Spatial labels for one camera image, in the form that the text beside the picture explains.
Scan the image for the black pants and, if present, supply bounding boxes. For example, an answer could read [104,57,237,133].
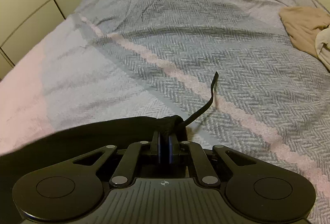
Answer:
[0,71,220,224]

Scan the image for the pink grey bed cover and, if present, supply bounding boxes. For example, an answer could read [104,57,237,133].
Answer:
[1,0,329,223]

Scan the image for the tan garment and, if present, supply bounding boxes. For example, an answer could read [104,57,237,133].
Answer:
[279,6,329,58]

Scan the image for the cream white garment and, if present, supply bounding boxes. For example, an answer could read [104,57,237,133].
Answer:
[315,28,330,70]

